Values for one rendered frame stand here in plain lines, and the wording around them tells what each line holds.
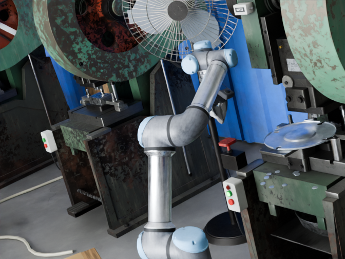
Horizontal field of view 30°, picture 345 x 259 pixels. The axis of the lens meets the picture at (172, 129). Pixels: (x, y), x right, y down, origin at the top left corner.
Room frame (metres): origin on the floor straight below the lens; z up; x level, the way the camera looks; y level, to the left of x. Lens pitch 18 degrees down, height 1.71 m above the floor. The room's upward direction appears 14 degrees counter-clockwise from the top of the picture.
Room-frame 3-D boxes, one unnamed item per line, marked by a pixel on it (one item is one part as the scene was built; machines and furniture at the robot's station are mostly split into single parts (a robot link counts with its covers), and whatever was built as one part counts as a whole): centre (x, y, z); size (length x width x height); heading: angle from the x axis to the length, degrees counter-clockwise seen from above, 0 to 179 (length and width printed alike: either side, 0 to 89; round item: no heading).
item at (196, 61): (2.56, -0.17, 1.15); 0.11 x 0.11 x 0.08; 57
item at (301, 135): (2.42, -0.49, 0.78); 0.29 x 0.29 x 0.01
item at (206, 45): (2.65, -0.21, 1.15); 0.09 x 0.08 x 0.11; 147
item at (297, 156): (2.40, -0.45, 0.72); 0.25 x 0.14 x 0.14; 125
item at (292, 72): (2.47, -0.56, 1.04); 0.17 x 0.15 x 0.30; 125
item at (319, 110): (2.50, -0.60, 0.86); 0.20 x 0.16 x 0.05; 35
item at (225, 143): (2.64, -0.22, 0.72); 0.07 x 0.06 x 0.08; 125
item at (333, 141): (2.28, -0.59, 0.75); 0.03 x 0.03 x 0.10; 35
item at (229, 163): (2.62, -0.23, 0.62); 0.10 x 0.06 x 0.20; 35
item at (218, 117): (2.65, -0.19, 0.88); 0.06 x 0.03 x 0.09; 35
